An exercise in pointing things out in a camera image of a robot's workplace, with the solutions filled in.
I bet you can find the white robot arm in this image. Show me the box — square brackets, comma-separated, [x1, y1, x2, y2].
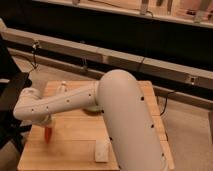
[13, 70, 168, 171]

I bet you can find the white plastic bottle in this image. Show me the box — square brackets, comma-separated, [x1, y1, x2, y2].
[56, 81, 68, 93]

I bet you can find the green bowl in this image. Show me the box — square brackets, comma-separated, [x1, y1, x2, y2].
[83, 106, 102, 113]

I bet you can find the black chair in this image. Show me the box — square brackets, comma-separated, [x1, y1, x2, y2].
[0, 35, 32, 153]

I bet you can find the white rectangular sponge block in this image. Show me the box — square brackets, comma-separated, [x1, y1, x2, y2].
[95, 140, 109, 163]

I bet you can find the black hanging cable left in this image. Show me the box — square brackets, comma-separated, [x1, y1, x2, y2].
[30, 40, 41, 71]

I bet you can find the black hanging cable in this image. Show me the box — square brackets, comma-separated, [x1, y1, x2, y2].
[158, 90, 178, 117]
[30, 40, 41, 71]

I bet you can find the black hanging cable right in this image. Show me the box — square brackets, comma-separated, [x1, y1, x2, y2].
[158, 90, 178, 117]

